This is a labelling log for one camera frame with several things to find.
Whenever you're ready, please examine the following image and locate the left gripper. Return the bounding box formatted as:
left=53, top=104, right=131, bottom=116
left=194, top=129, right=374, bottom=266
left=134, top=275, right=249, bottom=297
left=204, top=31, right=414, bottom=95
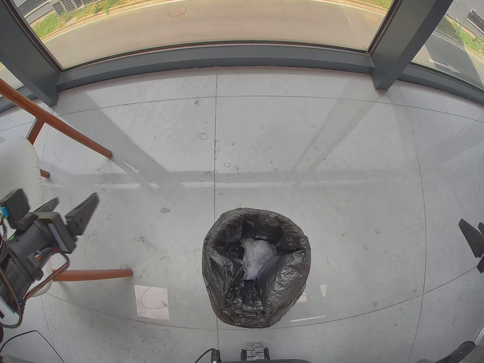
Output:
left=8, top=193, right=100, bottom=268

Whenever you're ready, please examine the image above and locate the black plastic bag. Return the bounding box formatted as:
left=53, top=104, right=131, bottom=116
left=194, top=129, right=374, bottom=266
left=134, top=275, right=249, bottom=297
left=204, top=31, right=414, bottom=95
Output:
left=202, top=207, right=312, bottom=329

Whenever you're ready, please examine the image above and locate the white paper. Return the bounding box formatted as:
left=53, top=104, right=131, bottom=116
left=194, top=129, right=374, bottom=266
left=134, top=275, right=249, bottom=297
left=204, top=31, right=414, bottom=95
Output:
left=237, top=237, right=281, bottom=281

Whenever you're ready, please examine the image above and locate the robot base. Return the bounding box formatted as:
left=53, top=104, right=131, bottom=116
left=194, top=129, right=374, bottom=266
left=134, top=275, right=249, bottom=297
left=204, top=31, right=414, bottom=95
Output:
left=217, top=341, right=313, bottom=363

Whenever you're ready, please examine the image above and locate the white cushioned wooden chair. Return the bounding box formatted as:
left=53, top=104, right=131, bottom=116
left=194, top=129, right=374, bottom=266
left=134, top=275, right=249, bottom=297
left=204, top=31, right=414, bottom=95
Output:
left=0, top=78, right=133, bottom=298

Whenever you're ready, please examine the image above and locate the window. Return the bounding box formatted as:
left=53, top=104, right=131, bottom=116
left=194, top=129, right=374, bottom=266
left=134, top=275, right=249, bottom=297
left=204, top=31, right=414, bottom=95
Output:
left=0, top=0, right=484, bottom=114

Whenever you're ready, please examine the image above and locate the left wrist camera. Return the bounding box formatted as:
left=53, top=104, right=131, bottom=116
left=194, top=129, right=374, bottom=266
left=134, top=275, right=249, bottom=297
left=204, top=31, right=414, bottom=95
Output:
left=0, top=189, right=50, bottom=230

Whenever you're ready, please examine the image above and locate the black cable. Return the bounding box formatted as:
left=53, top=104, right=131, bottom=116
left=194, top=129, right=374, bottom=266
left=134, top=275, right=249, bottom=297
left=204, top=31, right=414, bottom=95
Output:
left=0, top=329, right=62, bottom=363
left=194, top=348, right=221, bottom=363

